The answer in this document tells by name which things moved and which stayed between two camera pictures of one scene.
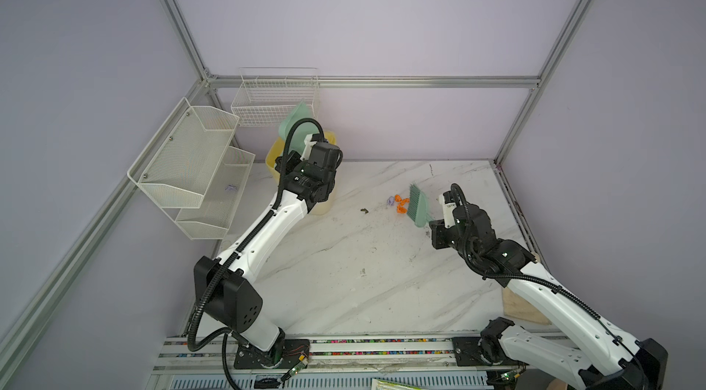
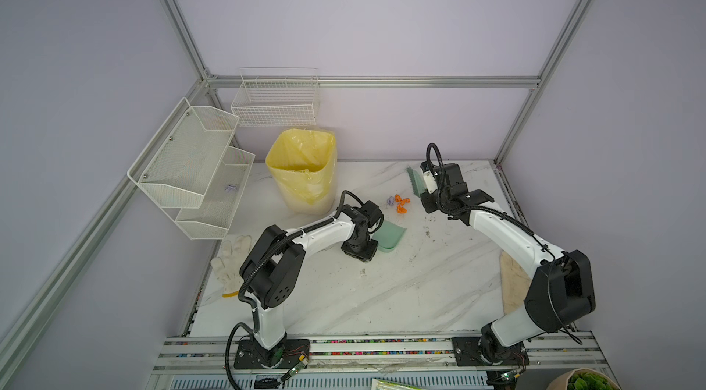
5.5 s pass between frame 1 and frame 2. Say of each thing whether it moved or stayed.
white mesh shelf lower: stayed
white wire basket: stayed
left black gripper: moved
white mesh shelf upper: stayed
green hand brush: moved
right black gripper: moved
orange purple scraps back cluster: stayed
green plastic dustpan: moved
